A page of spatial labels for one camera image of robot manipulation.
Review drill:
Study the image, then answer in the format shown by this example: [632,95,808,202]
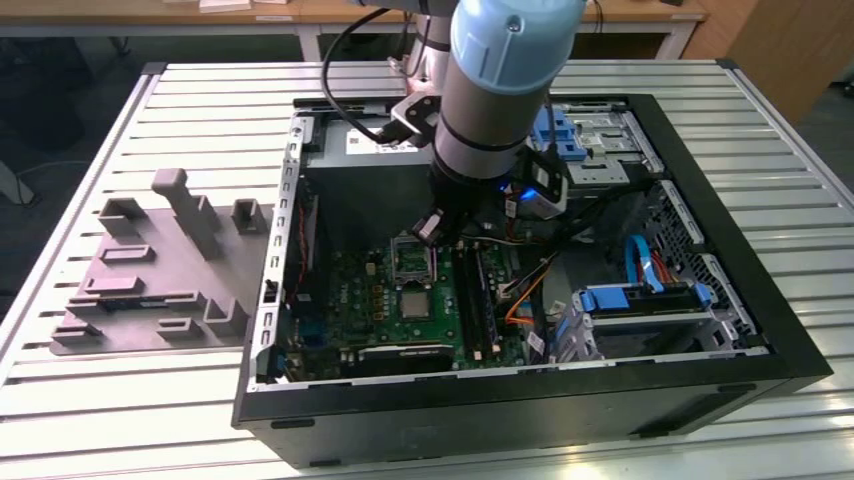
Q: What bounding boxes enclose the black cable bundle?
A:
[499,177,662,301]

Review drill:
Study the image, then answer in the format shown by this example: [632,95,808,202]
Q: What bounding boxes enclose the black open PC case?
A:
[230,92,836,471]

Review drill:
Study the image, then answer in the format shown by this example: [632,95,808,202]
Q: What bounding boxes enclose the grey white wire bundle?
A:
[466,227,543,247]

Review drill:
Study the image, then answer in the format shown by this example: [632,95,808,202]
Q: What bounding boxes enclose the black graphics card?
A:
[339,342,455,379]

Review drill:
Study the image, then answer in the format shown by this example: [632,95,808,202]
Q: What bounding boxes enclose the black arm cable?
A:
[319,7,402,146]

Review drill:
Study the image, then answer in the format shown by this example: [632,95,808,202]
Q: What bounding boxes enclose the hard disk in blue carrier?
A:
[577,282,714,315]

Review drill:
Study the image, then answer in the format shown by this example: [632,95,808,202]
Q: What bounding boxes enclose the wooden desk white legs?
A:
[0,0,709,64]

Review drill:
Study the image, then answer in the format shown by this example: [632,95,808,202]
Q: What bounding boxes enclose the empty blue disk carrier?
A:
[531,107,580,162]

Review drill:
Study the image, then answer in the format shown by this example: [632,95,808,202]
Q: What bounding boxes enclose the grey camera box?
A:
[389,91,443,150]
[525,148,573,220]

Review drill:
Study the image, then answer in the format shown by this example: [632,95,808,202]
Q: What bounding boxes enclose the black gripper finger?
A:
[411,209,447,248]

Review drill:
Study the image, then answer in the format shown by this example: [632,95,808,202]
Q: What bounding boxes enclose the red data wire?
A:
[656,249,689,284]

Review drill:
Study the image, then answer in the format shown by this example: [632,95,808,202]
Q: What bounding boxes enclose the RAM stick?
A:
[98,298,170,311]

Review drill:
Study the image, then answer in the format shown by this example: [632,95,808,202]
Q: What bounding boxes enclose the blue expansion slot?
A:
[299,322,330,349]

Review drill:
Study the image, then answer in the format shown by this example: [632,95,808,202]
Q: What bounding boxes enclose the grey plastic parts rack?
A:
[50,167,277,357]

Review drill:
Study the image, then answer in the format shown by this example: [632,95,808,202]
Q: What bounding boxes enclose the thin red wire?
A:
[295,197,317,301]

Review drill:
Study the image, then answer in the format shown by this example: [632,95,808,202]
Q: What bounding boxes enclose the black RAM slot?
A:
[474,242,503,354]
[459,243,487,360]
[453,243,479,361]
[467,242,495,357]

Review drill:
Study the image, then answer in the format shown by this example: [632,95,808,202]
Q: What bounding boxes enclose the CPU socket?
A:
[397,287,441,324]

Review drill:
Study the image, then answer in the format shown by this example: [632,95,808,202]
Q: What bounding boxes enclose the silver CPU green edge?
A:
[399,292,434,320]

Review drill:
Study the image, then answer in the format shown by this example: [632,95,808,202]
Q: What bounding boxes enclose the metal drive cage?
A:
[526,104,669,221]

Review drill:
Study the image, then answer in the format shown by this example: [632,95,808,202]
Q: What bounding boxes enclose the wooden cabinet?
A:
[680,0,854,126]

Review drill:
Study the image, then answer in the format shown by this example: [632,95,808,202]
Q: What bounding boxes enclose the green motherboard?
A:
[286,219,535,381]

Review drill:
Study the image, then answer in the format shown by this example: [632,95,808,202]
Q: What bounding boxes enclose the grey furniture leg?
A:
[0,159,35,204]

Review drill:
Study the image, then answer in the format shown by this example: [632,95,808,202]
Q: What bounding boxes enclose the orange wire bundle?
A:
[501,257,559,329]

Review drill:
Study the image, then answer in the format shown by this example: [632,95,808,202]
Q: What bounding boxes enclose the grey power supply unit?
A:
[303,118,441,244]

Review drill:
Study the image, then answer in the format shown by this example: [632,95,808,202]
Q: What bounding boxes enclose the blue port connector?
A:
[266,349,290,384]

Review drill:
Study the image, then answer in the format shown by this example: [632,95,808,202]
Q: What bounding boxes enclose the blue data wire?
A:
[624,234,669,294]

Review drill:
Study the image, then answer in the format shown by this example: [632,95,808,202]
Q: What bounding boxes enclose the metal disk bay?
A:
[553,279,766,362]

